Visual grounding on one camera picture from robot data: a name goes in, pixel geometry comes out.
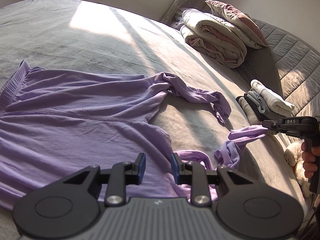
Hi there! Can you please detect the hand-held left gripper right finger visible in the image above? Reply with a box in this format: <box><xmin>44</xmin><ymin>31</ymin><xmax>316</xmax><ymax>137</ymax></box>
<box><xmin>171</xmin><ymin>152</ymin><xmax>253</xmax><ymax>205</ymax></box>

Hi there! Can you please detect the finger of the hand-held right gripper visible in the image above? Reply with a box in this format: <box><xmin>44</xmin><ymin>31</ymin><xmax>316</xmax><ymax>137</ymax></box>
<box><xmin>262</xmin><ymin>119</ymin><xmax>281</xmax><ymax>133</ymax></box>

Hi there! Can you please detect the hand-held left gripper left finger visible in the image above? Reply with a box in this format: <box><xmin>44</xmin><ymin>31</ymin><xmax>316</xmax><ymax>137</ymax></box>
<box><xmin>60</xmin><ymin>152</ymin><xmax>147</xmax><ymax>206</ymax></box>

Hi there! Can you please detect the purple long-sleeve shirt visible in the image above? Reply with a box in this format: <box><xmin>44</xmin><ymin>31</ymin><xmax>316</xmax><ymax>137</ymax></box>
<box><xmin>0</xmin><ymin>59</ymin><xmax>269</xmax><ymax>210</ymax></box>

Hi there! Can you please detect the person's right hand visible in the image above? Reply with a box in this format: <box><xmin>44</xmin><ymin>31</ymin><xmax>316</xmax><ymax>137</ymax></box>
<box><xmin>301</xmin><ymin>140</ymin><xmax>320</xmax><ymax>180</ymax></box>

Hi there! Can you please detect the folded grey knit sweater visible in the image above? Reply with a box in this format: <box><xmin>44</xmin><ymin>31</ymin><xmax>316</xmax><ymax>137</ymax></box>
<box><xmin>247</xmin><ymin>91</ymin><xmax>280</xmax><ymax>120</ymax></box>

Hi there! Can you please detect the folded black garment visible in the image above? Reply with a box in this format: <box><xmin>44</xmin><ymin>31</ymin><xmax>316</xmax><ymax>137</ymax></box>
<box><xmin>242</xmin><ymin>94</ymin><xmax>269</xmax><ymax>125</ymax></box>

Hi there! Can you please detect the folded cream garment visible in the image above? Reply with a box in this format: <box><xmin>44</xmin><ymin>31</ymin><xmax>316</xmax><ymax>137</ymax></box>
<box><xmin>251</xmin><ymin>79</ymin><xmax>295</xmax><ymax>112</ymax></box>

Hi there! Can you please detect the folded beige garment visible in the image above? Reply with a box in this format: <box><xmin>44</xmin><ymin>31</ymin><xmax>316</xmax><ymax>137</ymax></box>
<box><xmin>236</xmin><ymin>96</ymin><xmax>260</xmax><ymax>125</ymax></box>

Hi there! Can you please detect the white fluffy plush toy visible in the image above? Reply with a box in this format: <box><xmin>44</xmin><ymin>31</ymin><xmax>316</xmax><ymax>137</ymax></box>
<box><xmin>284</xmin><ymin>141</ymin><xmax>313</xmax><ymax>198</ymax></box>

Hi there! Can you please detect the grey quilted headboard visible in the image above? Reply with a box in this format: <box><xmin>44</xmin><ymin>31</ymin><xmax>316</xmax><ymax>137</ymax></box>
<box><xmin>235</xmin><ymin>17</ymin><xmax>320</xmax><ymax>120</ymax></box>

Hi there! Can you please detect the light grey pillow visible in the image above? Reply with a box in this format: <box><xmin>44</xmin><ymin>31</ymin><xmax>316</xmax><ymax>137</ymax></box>
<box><xmin>212</xmin><ymin>10</ymin><xmax>267</xmax><ymax>49</ymax></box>

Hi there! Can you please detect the folded beige pink duvet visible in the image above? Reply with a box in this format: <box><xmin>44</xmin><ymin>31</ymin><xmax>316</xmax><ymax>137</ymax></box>
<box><xmin>180</xmin><ymin>9</ymin><xmax>248</xmax><ymax>68</ymax></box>

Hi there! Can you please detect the maroon grey pillow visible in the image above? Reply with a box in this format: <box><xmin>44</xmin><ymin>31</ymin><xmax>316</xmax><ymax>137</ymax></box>
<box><xmin>205</xmin><ymin>0</ymin><xmax>268</xmax><ymax>46</ymax></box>

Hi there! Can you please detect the grey bed blanket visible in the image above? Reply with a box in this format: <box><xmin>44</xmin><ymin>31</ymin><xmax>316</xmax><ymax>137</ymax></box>
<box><xmin>0</xmin><ymin>0</ymin><xmax>308</xmax><ymax>240</ymax></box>

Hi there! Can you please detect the floral patterned cushion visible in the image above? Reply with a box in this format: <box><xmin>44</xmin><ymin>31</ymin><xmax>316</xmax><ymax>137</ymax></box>
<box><xmin>174</xmin><ymin>7</ymin><xmax>190</xmax><ymax>29</ymax></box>

